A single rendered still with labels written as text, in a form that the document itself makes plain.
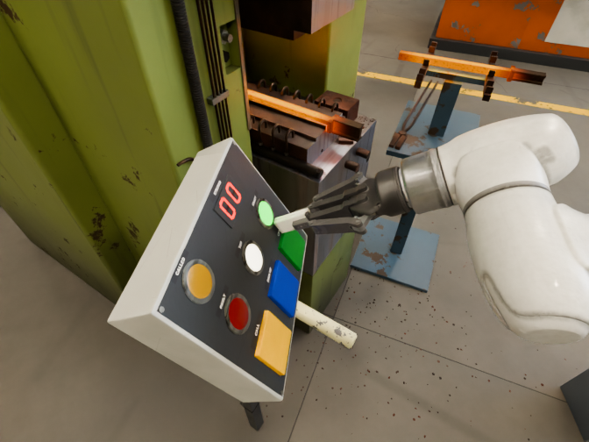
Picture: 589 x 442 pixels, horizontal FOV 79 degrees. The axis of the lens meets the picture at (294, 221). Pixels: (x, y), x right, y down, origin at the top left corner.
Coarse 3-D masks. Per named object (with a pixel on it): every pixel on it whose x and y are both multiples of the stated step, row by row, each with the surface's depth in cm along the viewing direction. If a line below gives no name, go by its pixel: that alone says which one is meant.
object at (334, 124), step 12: (252, 96) 110; (264, 96) 109; (288, 108) 105; (300, 108) 105; (324, 120) 100; (336, 120) 98; (348, 120) 98; (336, 132) 101; (348, 132) 99; (360, 132) 98
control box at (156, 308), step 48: (192, 192) 54; (240, 192) 59; (192, 240) 47; (240, 240) 56; (144, 288) 43; (240, 288) 53; (144, 336) 44; (192, 336) 43; (240, 336) 50; (240, 384) 52
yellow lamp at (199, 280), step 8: (200, 264) 47; (192, 272) 45; (200, 272) 46; (208, 272) 47; (192, 280) 44; (200, 280) 46; (208, 280) 47; (192, 288) 44; (200, 288) 45; (208, 288) 47; (200, 296) 45
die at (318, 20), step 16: (240, 0) 79; (256, 0) 76; (272, 0) 74; (288, 0) 72; (304, 0) 71; (320, 0) 72; (336, 0) 77; (352, 0) 84; (240, 16) 81; (256, 16) 79; (272, 16) 77; (288, 16) 75; (304, 16) 73; (320, 16) 75; (336, 16) 80; (304, 32) 75
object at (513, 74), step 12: (408, 60) 125; (420, 60) 124; (432, 60) 122; (444, 60) 121; (456, 60) 121; (480, 72) 118; (504, 72) 116; (516, 72) 114; (528, 72) 114; (540, 72) 114; (540, 84) 114
